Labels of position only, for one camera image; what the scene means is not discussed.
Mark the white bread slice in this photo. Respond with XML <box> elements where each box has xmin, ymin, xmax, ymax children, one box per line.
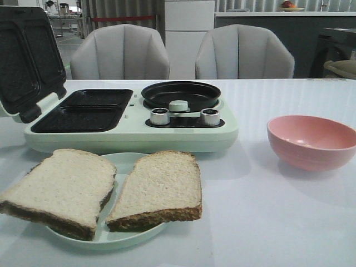
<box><xmin>106</xmin><ymin>151</ymin><xmax>202</xmax><ymax>231</ymax></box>
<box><xmin>1</xmin><ymin>149</ymin><xmax>116</xmax><ymax>241</ymax></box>

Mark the pink plastic bowl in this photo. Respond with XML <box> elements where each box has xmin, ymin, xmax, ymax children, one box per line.
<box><xmin>267</xmin><ymin>115</ymin><xmax>355</xmax><ymax>171</ymax></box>

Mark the mint green breakfast maker base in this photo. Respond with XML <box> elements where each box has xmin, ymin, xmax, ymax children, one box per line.
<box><xmin>24</xmin><ymin>87</ymin><xmax>238</xmax><ymax>154</ymax></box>

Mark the left silver control knob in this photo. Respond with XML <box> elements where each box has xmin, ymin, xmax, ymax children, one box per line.
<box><xmin>150</xmin><ymin>107</ymin><xmax>170</xmax><ymax>126</ymax></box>

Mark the silver control knob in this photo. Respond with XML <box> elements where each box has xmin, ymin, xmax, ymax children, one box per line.
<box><xmin>200</xmin><ymin>108</ymin><xmax>220</xmax><ymax>126</ymax></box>
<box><xmin>150</xmin><ymin>107</ymin><xmax>170</xmax><ymax>126</ymax></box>

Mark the right silver control knob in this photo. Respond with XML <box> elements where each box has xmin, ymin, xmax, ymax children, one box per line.
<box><xmin>200</xmin><ymin>108</ymin><xmax>220</xmax><ymax>126</ymax></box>

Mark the black round frying pan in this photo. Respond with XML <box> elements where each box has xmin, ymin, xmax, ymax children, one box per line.
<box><xmin>141</xmin><ymin>81</ymin><xmax>221</xmax><ymax>112</ymax></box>

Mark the left grey upholstered chair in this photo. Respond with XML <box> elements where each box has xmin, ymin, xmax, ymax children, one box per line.
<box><xmin>70</xmin><ymin>24</ymin><xmax>170</xmax><ymax>80</ymax></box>

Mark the grey upholstered chair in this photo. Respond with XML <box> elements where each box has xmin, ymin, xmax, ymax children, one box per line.
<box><xmin>70</xmin><ymin>24</ymin><xmax>170</xmax><ymax>80</ymax></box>
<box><xmin>195</xmin><ymin>24</ymin><xmax>295</xmax><ymax>80</ymax></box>

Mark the right grey upholstered chair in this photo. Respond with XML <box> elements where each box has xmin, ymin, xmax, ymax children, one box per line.
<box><xmin>195</xmin><ymin>24</ymin><xmax>295</xmax><ymax>80</ymax></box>

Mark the white refrigerator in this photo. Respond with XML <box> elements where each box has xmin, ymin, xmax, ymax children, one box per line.
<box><xmin>164</xmin><ymin>1</ymin><xmax>215</xmax><ymax>80</ymax></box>

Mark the mint green round plate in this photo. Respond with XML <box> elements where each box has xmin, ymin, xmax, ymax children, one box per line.
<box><xmin>47</xmin><ymin>152</ymin><xmax>167</xmax><ymax>250</ymax></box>

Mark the dark grey kitchen counter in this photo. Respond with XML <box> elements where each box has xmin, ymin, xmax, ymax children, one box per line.
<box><xmin>215</xmin><ymin>12</ymin><xmax>355</xmax><ymax>78</ymax></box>

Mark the fruit plate on counter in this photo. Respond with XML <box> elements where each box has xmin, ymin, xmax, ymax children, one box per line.
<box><xmin>279</xmin><ymin>1</ymin><xmax>304</xmax><ymax>12</ymax></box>

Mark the beige sofa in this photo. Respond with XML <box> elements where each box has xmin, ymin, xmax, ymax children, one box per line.
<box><xmin>324</xmin><ymin>60</ymin><xmax>355</xmax><ymax>80</ymax></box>

